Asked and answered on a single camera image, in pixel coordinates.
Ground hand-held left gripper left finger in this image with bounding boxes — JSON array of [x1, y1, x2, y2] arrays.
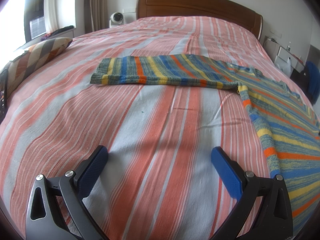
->
[[26, 145, 109, 240]]

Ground white desk fan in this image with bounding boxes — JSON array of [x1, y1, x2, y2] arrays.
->
[[109, 12, 125, 28]]

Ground wooden headboard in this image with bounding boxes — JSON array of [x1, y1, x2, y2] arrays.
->
[[136, 0, 263, 40]]

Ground white desk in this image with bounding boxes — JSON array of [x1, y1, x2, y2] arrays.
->
[[274, 45, 307, 73]]

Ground window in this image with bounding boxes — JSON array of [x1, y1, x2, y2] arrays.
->
[[0, 0, 47, 53]]

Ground white sheer curtain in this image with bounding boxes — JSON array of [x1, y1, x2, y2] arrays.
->
[[44, 0, 60, 34]]

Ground beige curtain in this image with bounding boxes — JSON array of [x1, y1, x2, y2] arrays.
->
[[84, 0, 108, 33]]

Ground bed with striped cover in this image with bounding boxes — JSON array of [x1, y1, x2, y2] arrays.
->
[[0, 16, 320, 240]]

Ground blue garment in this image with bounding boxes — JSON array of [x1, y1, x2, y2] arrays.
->
[[306, 61, 320, 105]]

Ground striped knitted sweater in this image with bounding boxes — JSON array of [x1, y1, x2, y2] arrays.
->
[[90, 54, 320, 240]]

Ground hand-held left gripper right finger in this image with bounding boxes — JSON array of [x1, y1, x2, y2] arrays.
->
[[211, 147, 293, 240]]

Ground striped pillow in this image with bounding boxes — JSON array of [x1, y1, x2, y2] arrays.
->
[[0, 37, 73, 93]]

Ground clothes on window seat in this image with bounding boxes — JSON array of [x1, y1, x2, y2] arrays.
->
[[41, 25, 75, 40]]

